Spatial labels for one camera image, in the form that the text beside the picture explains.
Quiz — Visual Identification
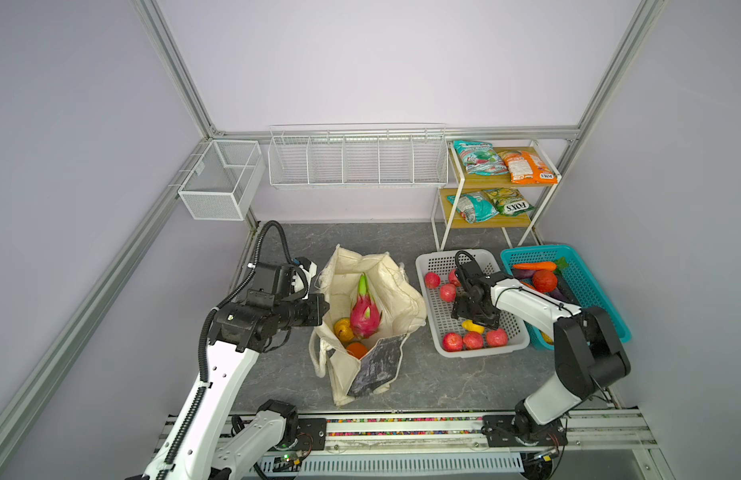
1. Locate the yellow orange mango fruit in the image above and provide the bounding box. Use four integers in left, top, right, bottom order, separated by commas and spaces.
334, 318, 356, 345

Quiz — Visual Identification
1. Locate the pink dragon fruit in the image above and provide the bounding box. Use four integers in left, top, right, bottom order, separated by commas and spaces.
350, 273, 381, 338

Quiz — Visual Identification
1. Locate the cream canvas tote bag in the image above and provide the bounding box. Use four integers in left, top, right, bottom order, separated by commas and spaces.
308, 246, 426, 406

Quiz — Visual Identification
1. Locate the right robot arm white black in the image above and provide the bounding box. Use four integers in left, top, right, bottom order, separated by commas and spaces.
452, 250, 631, 446

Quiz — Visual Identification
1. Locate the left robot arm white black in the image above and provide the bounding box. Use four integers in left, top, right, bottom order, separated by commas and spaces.
142, 220, 330, 479

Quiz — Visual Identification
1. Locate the teal snack bag lower shelf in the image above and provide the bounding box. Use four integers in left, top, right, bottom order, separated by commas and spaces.
446, 191, 499, 224

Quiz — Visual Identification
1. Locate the teal snack bag shelf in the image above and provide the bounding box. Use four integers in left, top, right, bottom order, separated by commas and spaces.
453, 140, 508, 176
446, 191, 499, 224

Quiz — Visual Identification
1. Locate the green snack bag lower shelf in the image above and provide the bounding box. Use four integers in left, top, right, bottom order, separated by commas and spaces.
483, 188, 534, 217

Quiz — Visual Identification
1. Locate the teal snack bag top shelf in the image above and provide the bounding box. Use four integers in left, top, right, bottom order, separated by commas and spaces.
453, 140, 508, 176

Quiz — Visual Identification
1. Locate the orange snack bag top shelf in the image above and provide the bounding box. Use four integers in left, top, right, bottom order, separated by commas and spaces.
497, 150, 558, 185

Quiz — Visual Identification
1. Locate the yellow lemon fruit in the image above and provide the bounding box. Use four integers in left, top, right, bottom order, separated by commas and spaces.
461, 320, 485, 335

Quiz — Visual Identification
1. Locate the red apple centre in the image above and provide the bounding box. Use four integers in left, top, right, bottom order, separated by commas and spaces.
439, 283, 457, 303

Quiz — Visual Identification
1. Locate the red apple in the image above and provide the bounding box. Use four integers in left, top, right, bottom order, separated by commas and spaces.
442, 332, 463, 352
486, 328, 508, 348
424, 272, 441, 289
448, 269, 461, 288
439, 283, 457, 303
462, 331, 484, 350

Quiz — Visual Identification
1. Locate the red apple back right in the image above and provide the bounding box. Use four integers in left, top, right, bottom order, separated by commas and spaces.
448, 269, 461, 288

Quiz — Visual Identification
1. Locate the red apple front middle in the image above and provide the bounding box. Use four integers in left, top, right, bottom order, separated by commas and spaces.
462, 331, 484, 350

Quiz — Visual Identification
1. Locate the red apple front right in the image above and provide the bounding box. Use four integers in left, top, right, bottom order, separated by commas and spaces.
486, 328, 508, 348

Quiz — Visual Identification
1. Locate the red apple front left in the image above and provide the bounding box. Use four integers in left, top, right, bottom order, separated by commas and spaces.
442, 332, 463, 352

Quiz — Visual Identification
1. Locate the red apple back left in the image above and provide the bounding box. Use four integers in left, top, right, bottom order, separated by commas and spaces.
424, 272, 441, 289

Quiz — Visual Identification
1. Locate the white plastic fruit basket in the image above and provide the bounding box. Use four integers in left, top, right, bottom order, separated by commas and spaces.
415, 247, 530, 359

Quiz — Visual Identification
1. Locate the purple eggplant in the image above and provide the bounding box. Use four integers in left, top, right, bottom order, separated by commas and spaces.
511, 269, 578, 304

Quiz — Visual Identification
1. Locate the red tomato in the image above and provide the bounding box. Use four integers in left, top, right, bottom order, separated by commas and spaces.
531, 270, 558, 293

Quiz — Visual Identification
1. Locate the orange carrot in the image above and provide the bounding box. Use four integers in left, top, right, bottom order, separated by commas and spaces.
512, 258, 568, 272

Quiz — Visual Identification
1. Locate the white two-tier wooden shelf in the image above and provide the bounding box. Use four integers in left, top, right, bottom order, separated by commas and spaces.
431, 140, 562, 251

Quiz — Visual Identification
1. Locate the white mesh box basket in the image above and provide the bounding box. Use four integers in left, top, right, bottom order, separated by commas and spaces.
178, 140, 266, 221

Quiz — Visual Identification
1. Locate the white wire wall basket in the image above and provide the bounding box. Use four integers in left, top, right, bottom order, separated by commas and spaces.
268, 123, 448, 189

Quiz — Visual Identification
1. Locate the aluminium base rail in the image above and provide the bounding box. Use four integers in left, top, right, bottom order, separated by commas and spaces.
143, 410, 677, 480

